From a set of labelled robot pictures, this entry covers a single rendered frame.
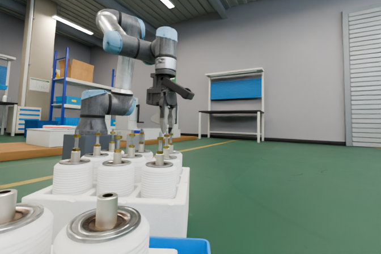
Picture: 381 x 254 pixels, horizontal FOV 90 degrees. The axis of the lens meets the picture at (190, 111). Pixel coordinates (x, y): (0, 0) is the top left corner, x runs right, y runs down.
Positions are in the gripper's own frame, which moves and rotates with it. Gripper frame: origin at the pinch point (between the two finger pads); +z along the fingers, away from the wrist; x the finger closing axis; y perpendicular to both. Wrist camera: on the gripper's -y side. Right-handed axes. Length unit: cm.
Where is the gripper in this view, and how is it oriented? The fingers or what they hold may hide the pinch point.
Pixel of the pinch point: (168, 130)
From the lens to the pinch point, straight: 65.9
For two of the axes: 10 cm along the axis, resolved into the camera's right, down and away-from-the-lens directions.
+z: -0.3, 10.0, -0.7
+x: -4.1, -0.8, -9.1
